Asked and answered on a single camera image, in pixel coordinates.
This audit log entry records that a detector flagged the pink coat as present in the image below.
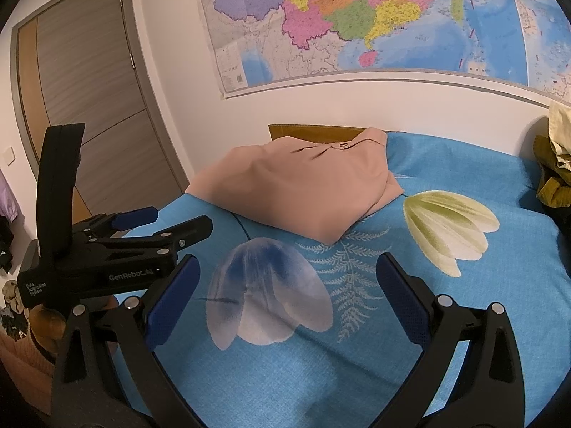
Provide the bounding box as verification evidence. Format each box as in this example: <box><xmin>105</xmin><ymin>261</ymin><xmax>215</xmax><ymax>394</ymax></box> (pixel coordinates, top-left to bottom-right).
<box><xmin>187</xmin><ymin>128</ymin><xmax>404</xmax><ymax>244</ymax></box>

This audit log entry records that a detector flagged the left hand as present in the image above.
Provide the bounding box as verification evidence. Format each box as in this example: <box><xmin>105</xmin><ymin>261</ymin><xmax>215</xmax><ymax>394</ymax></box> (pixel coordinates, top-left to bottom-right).
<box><xmin>26</xmin><ymin>305</ymin><xmax>66</xmax><ymax>363</ymax></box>

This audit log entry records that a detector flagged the blue floral bed sheet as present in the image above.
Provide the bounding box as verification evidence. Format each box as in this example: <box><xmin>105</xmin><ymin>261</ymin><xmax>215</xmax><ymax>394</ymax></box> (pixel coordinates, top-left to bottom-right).
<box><xmin>136</xmin><ymin>133</ymin><xmax>570</xmax><ymax>427</ymax></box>

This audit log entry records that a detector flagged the grey wooden door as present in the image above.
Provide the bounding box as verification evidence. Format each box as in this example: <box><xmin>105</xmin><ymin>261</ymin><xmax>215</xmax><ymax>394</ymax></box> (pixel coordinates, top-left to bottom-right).
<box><xmin>11</xmin><ymin>0</ymin><xmax>189</xmax><ymax>221</ymax></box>

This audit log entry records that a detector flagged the olive green garment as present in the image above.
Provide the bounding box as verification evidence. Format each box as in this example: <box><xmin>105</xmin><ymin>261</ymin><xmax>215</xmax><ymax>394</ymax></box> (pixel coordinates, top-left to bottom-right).
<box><xmin>532</xmin><ymin>135</ymin><xmax>571</xmax><ymax>209</ymax></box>

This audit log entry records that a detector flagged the cream garment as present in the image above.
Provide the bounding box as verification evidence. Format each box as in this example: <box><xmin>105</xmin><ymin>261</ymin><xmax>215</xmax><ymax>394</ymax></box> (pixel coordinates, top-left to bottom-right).
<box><xmin>548</xmin><ymin>102</ymin><xmax>571</xmax><ymax>170</ymax></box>

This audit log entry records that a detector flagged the colourful wall map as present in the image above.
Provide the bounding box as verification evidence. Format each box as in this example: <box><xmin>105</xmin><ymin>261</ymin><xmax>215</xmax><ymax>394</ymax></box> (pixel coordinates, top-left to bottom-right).
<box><xmin>200</xmin><ymin>0</ymin><xmax>570</xmax><ymax>101</ymax></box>

